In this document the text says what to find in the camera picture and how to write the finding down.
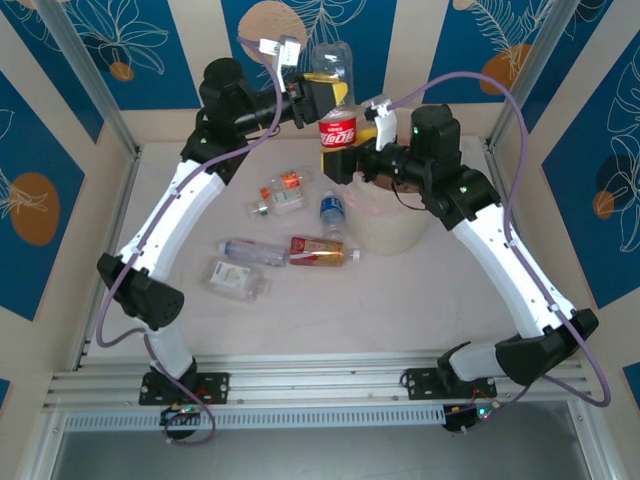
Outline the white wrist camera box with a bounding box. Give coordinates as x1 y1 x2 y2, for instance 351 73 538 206
360 95 399 151
258 34 304 91

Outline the white slotted cable duct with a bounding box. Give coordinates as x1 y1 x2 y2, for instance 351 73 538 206
63 403 447 432

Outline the aluminium frame post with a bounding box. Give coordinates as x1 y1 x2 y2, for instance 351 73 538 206
37 0 142 157
487 0 576 151

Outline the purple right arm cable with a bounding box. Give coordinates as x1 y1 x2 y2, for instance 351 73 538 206
389 71 612 436

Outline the blue label water bottle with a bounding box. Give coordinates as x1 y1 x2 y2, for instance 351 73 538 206
318 189 347 239

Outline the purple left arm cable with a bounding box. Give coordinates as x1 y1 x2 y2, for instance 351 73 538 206
96 35 282 445

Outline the red label amber tea bottle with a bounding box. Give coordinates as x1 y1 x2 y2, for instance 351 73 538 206
288 234 364 269

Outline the white ribbed waste bin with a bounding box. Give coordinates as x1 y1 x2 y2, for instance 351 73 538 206
343 169 435 257

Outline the long clear water bottle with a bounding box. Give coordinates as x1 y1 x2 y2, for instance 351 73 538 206
217 238 290 267

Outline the clear bottle white label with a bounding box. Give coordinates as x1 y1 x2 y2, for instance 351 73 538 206
199 257 274 304

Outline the small controller board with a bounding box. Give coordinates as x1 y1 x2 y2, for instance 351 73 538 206
159 403 202 427
442 403 496 435

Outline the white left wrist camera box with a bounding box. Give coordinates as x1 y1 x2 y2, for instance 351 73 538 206
258 34 304 91

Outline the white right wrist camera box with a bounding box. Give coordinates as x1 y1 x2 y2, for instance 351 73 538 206
360 95 399 151

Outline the aluminium base beam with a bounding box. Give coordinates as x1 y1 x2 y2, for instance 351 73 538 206
42 352 594 407

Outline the red cola label bottle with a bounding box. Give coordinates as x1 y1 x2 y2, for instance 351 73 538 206
310 42 362 152

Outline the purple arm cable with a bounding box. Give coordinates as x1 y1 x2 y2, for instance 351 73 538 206
96 35 282 445
389 71 612 436

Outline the green label small bottle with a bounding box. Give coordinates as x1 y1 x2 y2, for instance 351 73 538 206
244 189 307 217

